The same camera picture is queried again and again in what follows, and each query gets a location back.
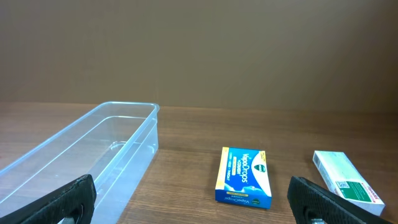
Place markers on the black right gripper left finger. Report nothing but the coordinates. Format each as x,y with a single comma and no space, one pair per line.
72,203

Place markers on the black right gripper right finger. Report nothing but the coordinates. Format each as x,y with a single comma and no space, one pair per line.
311,203

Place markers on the white green caplets box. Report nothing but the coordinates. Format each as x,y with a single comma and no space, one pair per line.
343,179

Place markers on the blue VapoDrops box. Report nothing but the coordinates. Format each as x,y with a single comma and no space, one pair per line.
243,178

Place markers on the clear plastic container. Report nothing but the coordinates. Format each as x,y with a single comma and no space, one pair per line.
114,143

